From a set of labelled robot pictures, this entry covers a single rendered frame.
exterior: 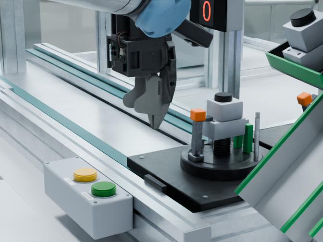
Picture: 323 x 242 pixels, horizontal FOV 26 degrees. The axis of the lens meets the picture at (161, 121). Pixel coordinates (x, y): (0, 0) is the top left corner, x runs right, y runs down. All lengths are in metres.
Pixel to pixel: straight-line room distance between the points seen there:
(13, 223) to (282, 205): 0.52
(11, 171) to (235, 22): 0.56
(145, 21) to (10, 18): 1.25
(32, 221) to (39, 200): 0.09
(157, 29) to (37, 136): 0.66
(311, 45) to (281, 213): 0.23
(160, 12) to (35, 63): 1.40
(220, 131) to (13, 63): 1.08
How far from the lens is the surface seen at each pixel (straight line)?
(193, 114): 1.13
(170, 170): 1.17
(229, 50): 1.37
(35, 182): 1.43
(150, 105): 1.07
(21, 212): 1.31
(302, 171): 0.97
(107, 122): 1.61
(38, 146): 1.48
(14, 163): 1.54
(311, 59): 0.87
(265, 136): 1.35
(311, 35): 0.86
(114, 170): 1.21
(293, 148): 0.99
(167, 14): 0.86
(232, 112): 1.15
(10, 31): 2.09
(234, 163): 1.15
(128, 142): 1.47
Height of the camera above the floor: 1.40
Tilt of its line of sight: 17 degrees down
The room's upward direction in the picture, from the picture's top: straight up
